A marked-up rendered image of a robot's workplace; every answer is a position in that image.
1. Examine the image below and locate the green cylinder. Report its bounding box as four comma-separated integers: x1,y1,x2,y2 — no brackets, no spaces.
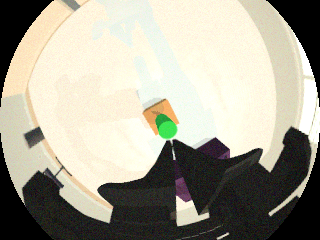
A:
155,113,177,140

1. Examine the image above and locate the brown wooden block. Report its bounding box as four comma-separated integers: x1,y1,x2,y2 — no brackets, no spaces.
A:
143,99,180,136

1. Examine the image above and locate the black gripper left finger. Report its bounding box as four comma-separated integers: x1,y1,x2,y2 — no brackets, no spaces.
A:
97,140,177,221

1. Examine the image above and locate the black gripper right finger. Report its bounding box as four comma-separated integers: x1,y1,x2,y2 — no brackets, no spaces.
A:
172,139,264,215

